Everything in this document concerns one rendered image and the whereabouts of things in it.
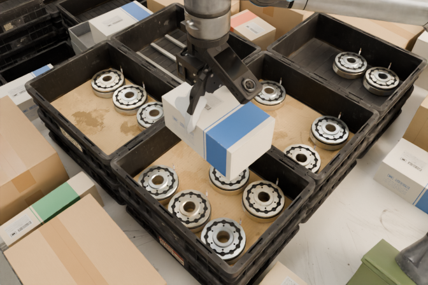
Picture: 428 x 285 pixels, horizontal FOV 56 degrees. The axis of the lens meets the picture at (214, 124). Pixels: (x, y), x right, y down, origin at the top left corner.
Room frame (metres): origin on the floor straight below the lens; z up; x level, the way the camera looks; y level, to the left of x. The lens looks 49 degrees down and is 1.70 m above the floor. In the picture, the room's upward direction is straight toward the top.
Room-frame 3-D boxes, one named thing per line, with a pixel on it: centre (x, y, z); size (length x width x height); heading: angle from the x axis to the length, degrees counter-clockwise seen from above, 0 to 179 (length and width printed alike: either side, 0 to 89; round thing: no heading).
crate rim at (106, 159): (0.81, 0.30, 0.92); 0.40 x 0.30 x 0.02; 47
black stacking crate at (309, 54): (0.97, -0.40, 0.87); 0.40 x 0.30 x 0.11; 47
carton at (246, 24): (1.25, -0.13, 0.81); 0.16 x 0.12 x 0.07; 38
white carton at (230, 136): (0.55, -0.01, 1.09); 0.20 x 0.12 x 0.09; 43
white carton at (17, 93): (0.98, 0.61, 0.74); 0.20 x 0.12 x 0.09; 132
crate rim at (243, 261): (0.53, 0.01, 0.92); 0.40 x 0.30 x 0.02; 47
